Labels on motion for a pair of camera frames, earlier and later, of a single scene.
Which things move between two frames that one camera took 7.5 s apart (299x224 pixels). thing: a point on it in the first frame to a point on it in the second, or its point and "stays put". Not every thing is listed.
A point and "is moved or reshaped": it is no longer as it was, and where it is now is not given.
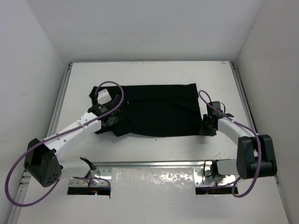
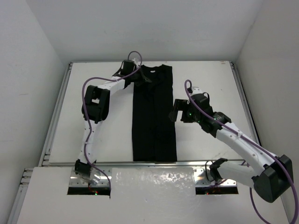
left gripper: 111,120 to 134,74
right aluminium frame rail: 243,93 stays put
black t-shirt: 153,110 is moved or reshaped
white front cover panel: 154,195 stays put
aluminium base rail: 207,173 stays put
